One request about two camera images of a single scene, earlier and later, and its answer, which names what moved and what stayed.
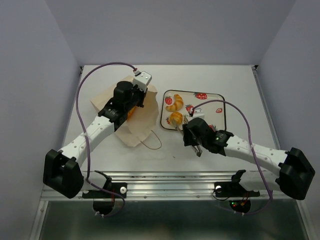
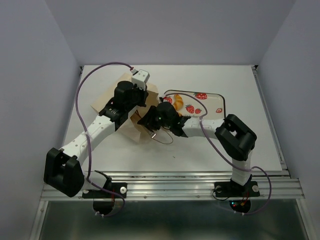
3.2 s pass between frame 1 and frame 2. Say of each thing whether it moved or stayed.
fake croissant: stayed
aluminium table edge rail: stayed
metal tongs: moved
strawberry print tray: stayed
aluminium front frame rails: stayed
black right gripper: moved
